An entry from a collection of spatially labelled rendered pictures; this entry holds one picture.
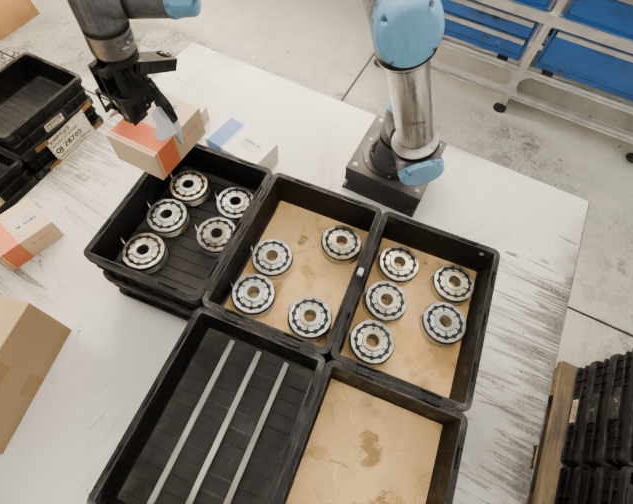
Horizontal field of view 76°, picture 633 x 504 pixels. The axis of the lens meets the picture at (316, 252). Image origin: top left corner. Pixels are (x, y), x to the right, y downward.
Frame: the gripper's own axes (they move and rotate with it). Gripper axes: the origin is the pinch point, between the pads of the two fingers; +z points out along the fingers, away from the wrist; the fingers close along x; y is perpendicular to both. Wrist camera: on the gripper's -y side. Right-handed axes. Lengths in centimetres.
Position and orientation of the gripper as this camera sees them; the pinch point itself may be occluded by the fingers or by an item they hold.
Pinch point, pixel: (157, 128)
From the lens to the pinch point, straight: 97.9
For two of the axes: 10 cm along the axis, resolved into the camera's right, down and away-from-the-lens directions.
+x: 8.9, 4.2, -1.6
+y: -4.5, 7.8, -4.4
